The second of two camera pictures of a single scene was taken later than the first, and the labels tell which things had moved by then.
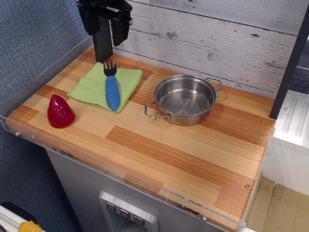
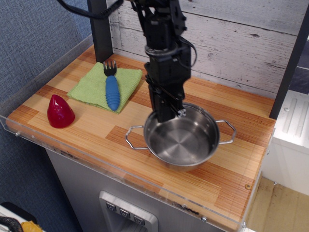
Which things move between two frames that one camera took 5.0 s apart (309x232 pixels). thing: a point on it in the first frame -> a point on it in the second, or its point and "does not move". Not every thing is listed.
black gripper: [91, 10] -> [167, 78]
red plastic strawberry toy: [60, 114] does not move
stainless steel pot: [186, 99] -> [184, 143]
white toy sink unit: [287, 163] does not move
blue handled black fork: [112, 92] does not move
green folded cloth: [90, 87] does not move
